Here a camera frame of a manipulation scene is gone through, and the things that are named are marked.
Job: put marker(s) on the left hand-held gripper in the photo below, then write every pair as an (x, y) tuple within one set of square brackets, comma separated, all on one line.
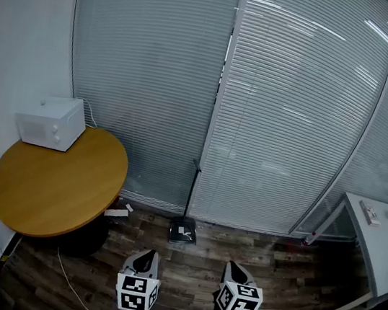
[(136, 285)]

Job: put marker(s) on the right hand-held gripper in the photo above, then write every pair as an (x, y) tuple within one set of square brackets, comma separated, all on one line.
[(241, 304)]

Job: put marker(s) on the white paper sheet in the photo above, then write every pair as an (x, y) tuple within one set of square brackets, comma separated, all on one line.
[(116, 213)]

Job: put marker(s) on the small white paper strip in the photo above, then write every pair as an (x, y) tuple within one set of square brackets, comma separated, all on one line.
[(129, 207)]

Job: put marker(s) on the black table base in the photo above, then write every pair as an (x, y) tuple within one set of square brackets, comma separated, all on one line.
[(88, 236)]

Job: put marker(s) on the red and white bottle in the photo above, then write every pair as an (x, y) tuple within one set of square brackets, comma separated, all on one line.
[(309, 239)]

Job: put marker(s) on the round wooden table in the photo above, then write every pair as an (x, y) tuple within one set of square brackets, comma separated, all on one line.
[(54, 183)]

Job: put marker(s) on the white desk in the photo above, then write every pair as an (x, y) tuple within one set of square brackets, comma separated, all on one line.
[(377, 245)]

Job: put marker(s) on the white microwave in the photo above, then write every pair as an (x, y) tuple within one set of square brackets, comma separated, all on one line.
[(51, 124)]

